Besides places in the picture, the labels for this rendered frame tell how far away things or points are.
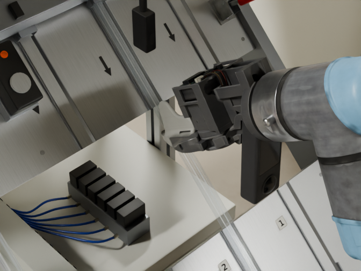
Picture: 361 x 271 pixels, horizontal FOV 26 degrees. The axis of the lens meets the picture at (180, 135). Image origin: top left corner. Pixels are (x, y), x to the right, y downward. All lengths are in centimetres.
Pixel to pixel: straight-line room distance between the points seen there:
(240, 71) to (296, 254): 34
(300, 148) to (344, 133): 42
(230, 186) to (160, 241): 100
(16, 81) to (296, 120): 32
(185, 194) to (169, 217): 6
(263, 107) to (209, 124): 10
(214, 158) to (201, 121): 148
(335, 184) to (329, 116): 7
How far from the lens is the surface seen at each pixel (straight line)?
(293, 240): 108
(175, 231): 132
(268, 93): 78
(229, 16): 108
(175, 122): 94
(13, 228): 129
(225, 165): 235
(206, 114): 86
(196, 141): 89
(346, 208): 75
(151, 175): 142
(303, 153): 114
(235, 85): 83
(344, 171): 74
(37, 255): 125
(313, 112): 74
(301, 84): 75
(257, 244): 104
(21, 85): 89
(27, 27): 94
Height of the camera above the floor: 160
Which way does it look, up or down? 41 degrees down
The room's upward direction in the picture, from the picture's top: straight up
